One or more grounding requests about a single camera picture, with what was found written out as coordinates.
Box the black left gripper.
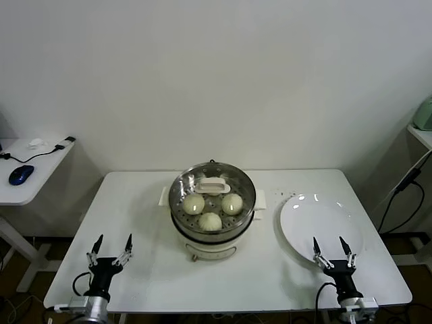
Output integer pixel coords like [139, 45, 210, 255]
[86, 233, 134, 294]

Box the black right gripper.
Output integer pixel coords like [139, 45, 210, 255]
[312, 235, 365, 300]

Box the white steamed baozi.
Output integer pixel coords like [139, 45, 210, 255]
[221, 193, 244, 216]
[204, 177, 225, 197]
[198, 212, 223, 233]
[183, 194, 206, 216]

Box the stainless steel steamer basket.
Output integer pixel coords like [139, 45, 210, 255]
[167, 163, 257, 243]

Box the white round plate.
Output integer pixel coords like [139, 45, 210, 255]
[279, 192, 366, 268]

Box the cream electric cooker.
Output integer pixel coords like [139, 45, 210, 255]
[158, 187, 267, 263]

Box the white side desk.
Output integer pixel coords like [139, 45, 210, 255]
[0, 136, 77, 293]

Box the blue computer mouse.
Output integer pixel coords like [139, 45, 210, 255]
[8, 165, 35, 186]

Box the white shelf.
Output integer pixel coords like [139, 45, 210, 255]
[406, 124, 432, 149]

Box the pale green appliance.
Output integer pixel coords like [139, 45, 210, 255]
[413, 96, 432, 131]

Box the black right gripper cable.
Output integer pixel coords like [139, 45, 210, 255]
[315, 281, 340, 324]

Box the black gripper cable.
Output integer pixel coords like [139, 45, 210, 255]
[72, 272, 94, 298]
[315, 281, 340, 324]

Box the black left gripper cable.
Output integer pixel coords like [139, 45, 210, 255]
[72, 272, 94, 298]

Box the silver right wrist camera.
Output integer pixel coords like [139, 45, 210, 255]
[339, 296, 377, 315]

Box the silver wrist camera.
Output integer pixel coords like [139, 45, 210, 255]
[53, 296, 95, 313]
[339, 296, 377, 315]

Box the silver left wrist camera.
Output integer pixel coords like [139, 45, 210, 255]
[53, 296, 95, 313]

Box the black hanging cable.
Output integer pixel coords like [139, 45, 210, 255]
[377, 158, 427, 234]

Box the black desk cable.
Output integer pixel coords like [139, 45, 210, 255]
[0, 136, 76, 163]

